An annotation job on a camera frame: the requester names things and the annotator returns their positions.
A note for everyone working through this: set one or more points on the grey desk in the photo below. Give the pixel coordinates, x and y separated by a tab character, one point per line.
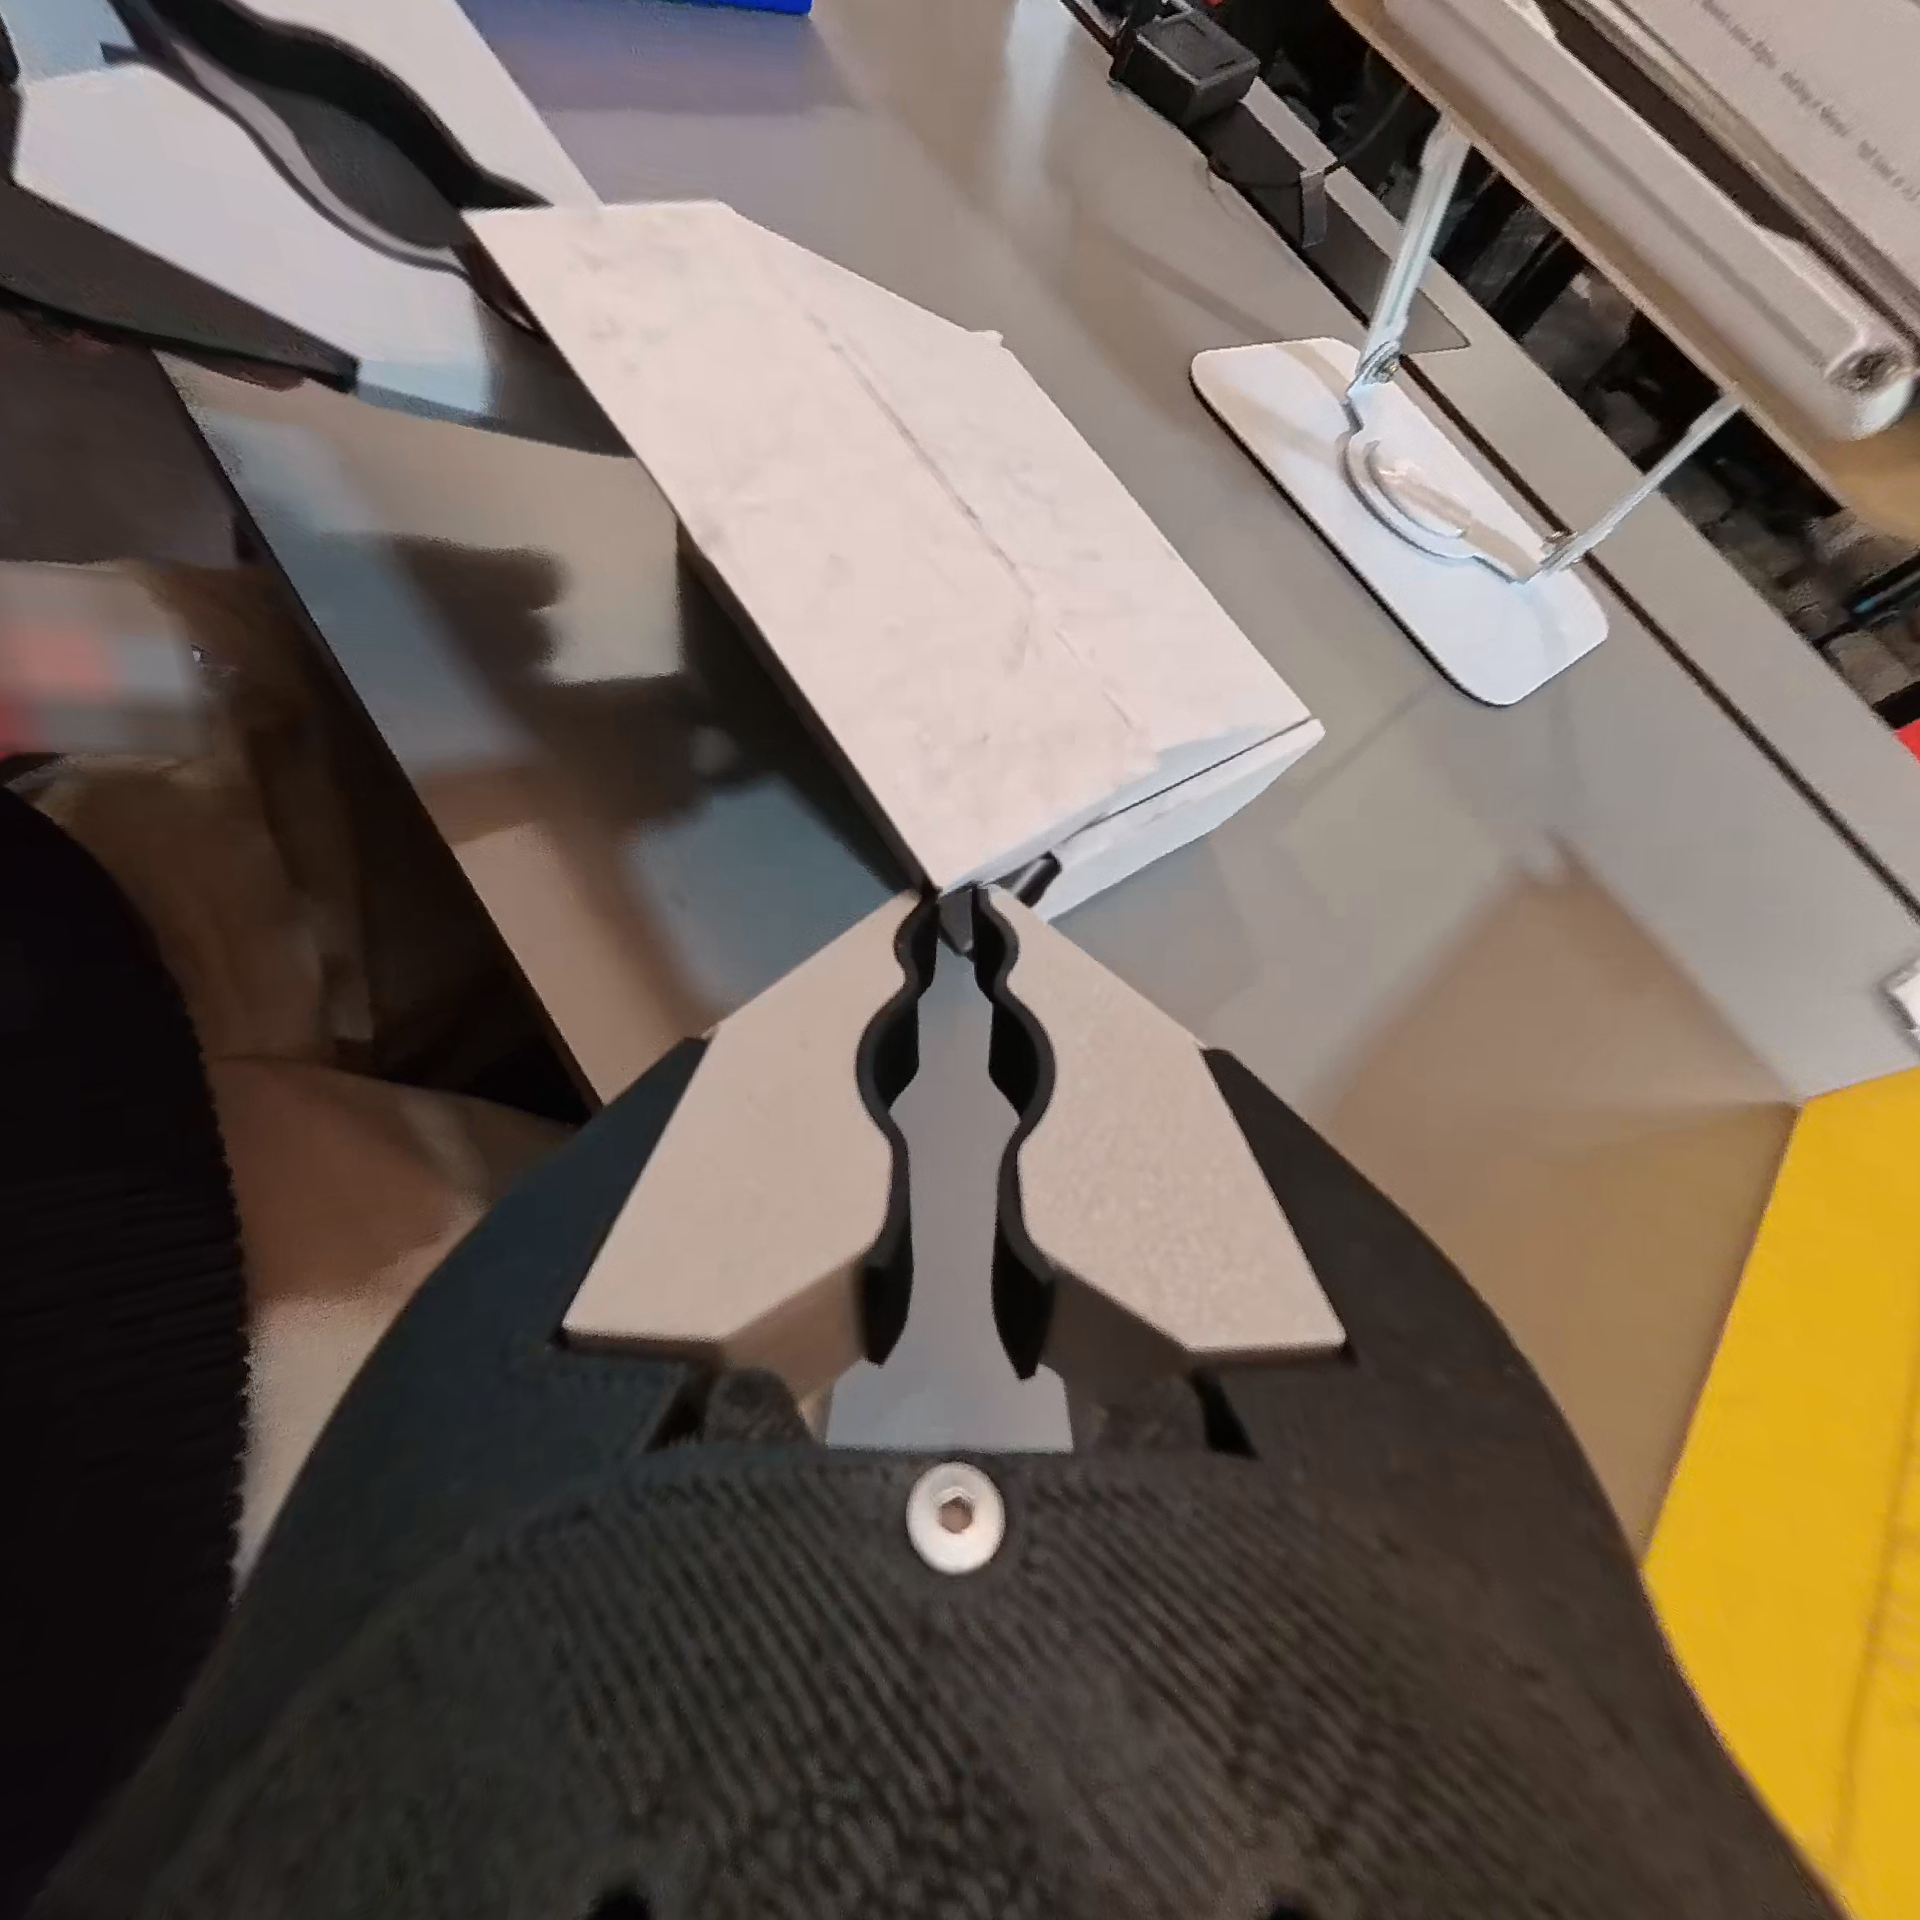
1501	900

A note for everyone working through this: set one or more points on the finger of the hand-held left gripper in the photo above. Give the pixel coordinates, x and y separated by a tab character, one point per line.
194	210
450	90

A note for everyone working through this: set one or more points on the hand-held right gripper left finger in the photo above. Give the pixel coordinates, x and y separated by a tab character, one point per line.
734	1201

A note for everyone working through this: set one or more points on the white document stand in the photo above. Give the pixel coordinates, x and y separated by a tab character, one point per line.
1424	570

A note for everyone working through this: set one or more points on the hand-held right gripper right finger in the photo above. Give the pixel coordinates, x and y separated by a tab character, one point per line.
1185	1215

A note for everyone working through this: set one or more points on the black power adapter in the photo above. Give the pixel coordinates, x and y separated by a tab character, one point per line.
1194	60

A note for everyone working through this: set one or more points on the laminated instruction sheet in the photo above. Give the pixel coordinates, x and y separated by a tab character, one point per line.
1904	1004

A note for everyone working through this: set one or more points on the yellow storage bin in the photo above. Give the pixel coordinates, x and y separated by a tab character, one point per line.
1800	1500

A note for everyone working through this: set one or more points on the white cardboard box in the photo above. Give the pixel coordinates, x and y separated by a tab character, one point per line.
901	495

